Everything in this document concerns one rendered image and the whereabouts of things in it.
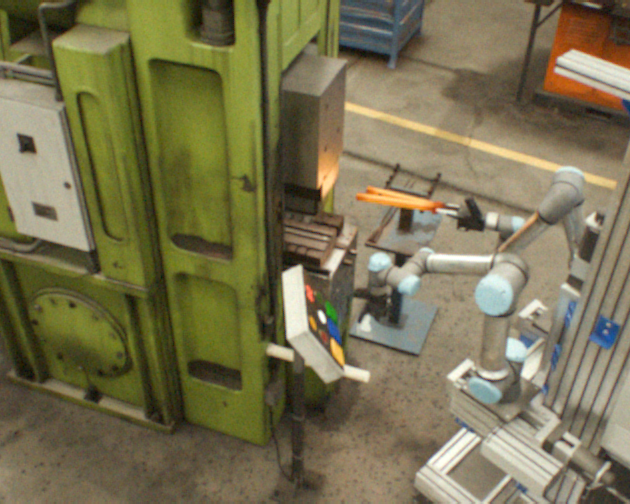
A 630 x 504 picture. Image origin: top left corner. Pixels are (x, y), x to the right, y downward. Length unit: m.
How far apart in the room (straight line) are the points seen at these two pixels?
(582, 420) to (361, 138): 3.37
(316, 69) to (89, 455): 2.10
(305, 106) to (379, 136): 3.17
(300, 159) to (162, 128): 0.52
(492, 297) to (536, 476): 0.75
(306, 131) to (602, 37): 3.86
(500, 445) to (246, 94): 1.55
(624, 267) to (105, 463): 2.45
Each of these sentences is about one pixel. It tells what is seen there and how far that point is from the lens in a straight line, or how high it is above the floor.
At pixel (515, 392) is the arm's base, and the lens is 2.94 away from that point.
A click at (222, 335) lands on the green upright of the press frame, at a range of 3.35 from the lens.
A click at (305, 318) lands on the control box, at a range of 2.61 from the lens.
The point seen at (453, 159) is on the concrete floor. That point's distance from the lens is 5.69.
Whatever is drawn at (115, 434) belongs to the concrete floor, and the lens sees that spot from 3.89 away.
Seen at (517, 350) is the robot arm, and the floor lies 1.05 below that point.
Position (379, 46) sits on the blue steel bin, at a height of 0.16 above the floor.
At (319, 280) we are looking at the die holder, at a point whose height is 0.89.
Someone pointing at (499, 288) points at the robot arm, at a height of 1.45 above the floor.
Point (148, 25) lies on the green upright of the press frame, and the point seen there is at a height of 2.04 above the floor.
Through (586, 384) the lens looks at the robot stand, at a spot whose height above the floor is 0.94.
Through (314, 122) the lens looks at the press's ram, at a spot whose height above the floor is 1.66.
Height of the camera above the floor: 3.05
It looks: 40 degrees down
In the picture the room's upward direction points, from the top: 1 degrees clockwise
